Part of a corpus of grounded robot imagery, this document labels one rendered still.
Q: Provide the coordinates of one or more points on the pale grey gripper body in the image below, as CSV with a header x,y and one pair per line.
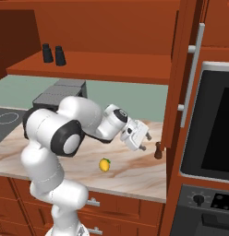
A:
x,y
137,133

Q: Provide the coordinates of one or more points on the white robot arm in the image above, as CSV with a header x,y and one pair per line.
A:
x,y
42,129

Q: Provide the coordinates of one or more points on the orange cabinet door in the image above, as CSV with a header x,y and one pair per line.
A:
x,y
178,76

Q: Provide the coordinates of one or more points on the open orange cabinet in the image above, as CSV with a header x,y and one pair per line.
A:
x,y
98,37

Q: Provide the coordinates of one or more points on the orange cabinet above oven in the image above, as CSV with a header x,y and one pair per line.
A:
x,y
218,24

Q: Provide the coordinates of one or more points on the brown pepper shaker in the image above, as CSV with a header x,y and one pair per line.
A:
x,y
158,151

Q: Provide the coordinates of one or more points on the yellow lemon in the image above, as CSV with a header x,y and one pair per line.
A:
x,y
104,165

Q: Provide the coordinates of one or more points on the orange drawer front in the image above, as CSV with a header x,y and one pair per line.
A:
x,y
125,202
125,226

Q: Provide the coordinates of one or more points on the black built-in microwave oven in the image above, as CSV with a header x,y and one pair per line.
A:
x,y
211,123

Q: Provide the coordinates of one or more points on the grey black toaster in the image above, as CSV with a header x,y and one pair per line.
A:
x,y
62,92

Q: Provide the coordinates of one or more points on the black oven with knobs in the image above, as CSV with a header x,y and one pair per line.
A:
x,y
202,212

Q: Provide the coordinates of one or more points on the black shaker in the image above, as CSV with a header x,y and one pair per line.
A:
x,y
47,53
60,56

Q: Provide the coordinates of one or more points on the black hob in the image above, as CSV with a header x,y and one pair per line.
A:
x,y
7,121

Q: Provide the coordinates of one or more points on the orange base cupboard door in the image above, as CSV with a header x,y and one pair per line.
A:
x,y
8,209

